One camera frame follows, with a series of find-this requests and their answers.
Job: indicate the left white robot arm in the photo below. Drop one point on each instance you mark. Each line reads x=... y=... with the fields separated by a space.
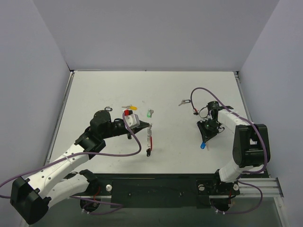
x=59 y=170

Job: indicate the key with black tag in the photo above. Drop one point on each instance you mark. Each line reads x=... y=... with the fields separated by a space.
x=185 y=101

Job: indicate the red keyring with keys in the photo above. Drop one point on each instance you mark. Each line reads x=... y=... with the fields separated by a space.
x=149 y=137

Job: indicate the aluminium frame rail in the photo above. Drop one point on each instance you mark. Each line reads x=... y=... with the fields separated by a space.
x=249 y=188

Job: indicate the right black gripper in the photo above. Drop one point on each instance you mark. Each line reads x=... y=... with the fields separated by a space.
x=208 y=130

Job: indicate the key with yellow tag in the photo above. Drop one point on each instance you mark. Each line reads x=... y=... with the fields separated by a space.
x=130 y=107

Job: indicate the key with blue tag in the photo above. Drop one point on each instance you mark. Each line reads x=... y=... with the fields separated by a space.
x=205 y=145

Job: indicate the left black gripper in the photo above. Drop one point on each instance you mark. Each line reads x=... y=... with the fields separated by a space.
x=129 y=130

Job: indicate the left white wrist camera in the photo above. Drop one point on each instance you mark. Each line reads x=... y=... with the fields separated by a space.
x=130 y=119

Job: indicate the key with green tag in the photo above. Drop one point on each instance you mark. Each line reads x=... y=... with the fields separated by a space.
x=150 y=113

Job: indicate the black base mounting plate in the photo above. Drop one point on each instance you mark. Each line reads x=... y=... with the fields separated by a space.
x=160 y=190

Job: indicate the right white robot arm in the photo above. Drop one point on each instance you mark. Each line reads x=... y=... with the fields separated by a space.
x=250 y=150

